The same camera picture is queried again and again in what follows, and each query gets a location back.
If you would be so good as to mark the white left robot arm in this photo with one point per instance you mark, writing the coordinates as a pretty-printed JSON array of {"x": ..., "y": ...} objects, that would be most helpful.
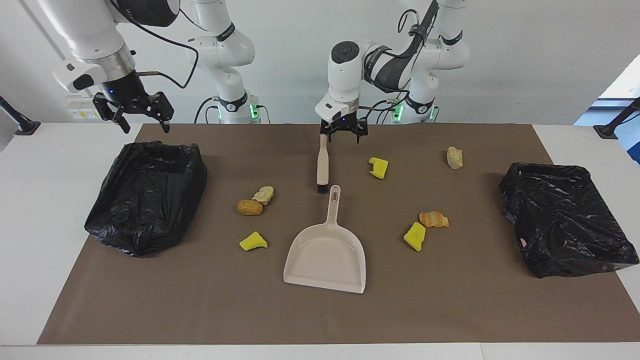
[{"x": 345, "y": 75}]

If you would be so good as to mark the black trash bag bin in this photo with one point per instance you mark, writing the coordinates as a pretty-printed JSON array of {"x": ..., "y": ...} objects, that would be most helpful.
[{"x": 145, "y": 200}]

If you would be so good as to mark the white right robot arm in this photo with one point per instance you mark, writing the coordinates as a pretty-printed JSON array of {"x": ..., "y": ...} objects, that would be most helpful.
[{"x": 90, "y": 40}]

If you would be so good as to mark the yellow sponge piece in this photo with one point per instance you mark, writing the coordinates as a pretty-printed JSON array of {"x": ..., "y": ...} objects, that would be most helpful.
[
  {"x": 379, "y": 167},
  {"x": 415, "y": 236},
  {"x": 253, "y": 242}
]

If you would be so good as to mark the brown table mat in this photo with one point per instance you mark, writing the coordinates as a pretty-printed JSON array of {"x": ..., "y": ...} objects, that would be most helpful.
[{"x": 320, "y": 315}]

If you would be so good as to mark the pale bread piece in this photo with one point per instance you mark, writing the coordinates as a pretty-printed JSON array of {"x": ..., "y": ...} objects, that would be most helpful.
[
  {"x": 454, "y": 157},
  {"x": 263, "y": 194}
]

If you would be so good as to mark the beige hand brush black bristles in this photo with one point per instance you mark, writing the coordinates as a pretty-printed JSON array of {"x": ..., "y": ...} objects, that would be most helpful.
[{"x": 322, "y": 170}]

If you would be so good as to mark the black bag bin pink spot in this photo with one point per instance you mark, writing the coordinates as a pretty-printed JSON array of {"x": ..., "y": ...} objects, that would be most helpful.
[{"x": 565, "y": 225}]

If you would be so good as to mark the beige plastic dustpan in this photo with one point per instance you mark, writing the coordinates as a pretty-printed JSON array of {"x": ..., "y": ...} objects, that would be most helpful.
[{"x": 325, "y": 260}]

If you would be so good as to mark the brown round bread piece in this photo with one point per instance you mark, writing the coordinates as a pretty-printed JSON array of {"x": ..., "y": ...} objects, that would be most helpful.
[{"x": 249, "y": 207}]

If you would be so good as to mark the orange striped bread piece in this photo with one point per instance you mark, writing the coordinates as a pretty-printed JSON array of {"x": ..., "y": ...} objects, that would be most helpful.
[{"x": 433, "y": 219}]

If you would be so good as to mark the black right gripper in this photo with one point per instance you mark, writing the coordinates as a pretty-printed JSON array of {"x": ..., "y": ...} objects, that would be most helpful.
[{"x": 127, "y": 95}]

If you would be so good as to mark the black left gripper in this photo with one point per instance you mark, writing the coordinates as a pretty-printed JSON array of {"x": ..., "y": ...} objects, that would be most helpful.
[{"x": 342, "y": 122}]

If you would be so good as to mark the white wall socket box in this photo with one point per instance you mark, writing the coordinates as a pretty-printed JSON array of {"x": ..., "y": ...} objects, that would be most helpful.
[{"x": 80, "y": 107}]

